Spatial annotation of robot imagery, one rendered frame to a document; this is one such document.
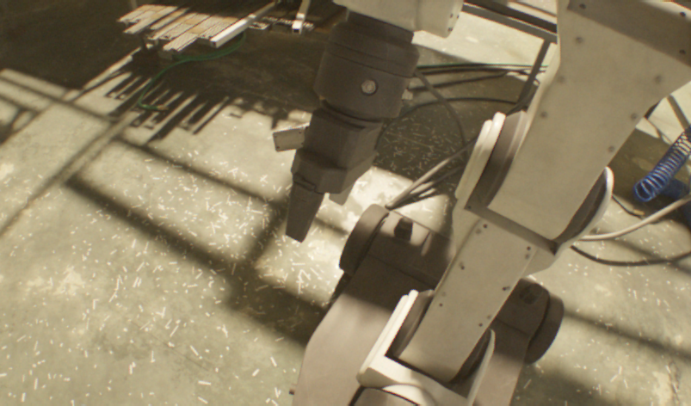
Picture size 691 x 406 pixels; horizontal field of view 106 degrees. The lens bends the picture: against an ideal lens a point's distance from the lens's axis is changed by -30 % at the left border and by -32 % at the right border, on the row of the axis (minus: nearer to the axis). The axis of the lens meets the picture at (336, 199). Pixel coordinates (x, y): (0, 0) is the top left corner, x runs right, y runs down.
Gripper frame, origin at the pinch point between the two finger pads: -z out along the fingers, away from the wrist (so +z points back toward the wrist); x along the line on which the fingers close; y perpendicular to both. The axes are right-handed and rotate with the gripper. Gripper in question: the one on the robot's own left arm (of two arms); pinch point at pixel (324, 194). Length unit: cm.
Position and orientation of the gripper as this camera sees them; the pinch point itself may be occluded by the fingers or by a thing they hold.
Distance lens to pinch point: 39.9
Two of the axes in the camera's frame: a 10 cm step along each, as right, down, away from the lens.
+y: -8.7, -4.3, 2.3
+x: 3.9, -3.3, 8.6
